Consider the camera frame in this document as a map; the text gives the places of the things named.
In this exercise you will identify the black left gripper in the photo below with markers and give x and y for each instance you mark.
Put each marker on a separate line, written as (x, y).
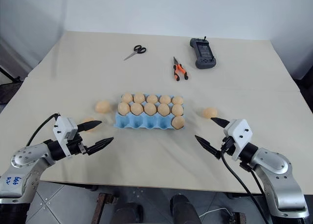
(76, 145)

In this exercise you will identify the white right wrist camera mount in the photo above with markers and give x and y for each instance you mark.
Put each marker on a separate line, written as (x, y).
(238, 132)

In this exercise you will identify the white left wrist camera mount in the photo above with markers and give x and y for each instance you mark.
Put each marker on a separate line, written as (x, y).
(64, 127)

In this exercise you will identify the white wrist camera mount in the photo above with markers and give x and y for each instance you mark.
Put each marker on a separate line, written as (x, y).
(238, 132)
(64, 127)

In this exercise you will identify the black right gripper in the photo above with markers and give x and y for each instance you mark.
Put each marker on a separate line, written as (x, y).
(227, 147)

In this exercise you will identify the orange black pliers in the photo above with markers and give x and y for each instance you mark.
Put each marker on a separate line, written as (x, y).
(179, 70)

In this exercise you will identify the rusty brown metal bar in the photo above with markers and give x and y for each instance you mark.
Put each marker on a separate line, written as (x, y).
(103, 208)
(237, 217)

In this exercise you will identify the blue egg tray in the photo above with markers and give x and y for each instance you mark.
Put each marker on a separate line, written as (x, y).
(137, 122)

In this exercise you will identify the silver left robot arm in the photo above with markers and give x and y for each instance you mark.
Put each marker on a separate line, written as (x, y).
(27, 165)

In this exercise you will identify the beige egg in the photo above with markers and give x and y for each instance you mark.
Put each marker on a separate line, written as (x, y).
(149, 109)
(123, 108)
(151, 99)
(136, 109)
(177, 100)
(127, 97)
(139, 97)
(178, 122)
(209, 112)
(102, 106)
(89, 130)
(163, 109)
(165, 99)
(177, 109)

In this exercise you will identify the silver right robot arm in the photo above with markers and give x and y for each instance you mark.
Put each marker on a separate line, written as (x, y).
(276, 170)

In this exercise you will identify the grey handheld remote controller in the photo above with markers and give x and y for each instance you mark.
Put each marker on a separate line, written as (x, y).
(203, 54)

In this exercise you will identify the dark rounded shape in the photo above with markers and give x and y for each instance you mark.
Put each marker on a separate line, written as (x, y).
(183, 209)

